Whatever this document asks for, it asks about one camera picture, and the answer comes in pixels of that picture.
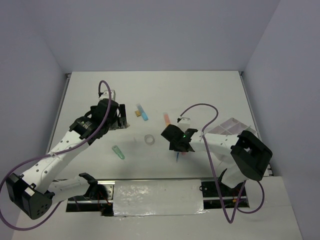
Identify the metal base rail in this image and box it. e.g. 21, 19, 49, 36
66, 179, 249, 217

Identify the green correction tape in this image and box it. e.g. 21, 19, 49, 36
111, 145, 125, 160

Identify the blue highlighter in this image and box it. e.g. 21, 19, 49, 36
136, 103, 149, 121

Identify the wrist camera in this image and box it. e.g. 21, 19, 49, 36
98, 89, 116, 101
177, 117, 191, 132

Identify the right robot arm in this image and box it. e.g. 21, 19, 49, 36
161, 124, 273, 196

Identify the silver foil sheet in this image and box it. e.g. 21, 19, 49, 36
113, 179, 205, 217

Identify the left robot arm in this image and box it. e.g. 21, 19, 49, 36
5, 98, 128, 220

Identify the yellow eraser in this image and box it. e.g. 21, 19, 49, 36
135, 110, 141, 117

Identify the white divided organizer tray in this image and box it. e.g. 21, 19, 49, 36
208, 117, 258, 137

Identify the clear tape roll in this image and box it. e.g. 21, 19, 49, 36
144, 134, 155, 146

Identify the orange highlighter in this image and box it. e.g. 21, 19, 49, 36
163, 112, 171, 127

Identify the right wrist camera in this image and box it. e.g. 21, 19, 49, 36
177, 117, 191, 132

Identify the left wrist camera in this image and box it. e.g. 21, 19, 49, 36
98, 89, 116, 101

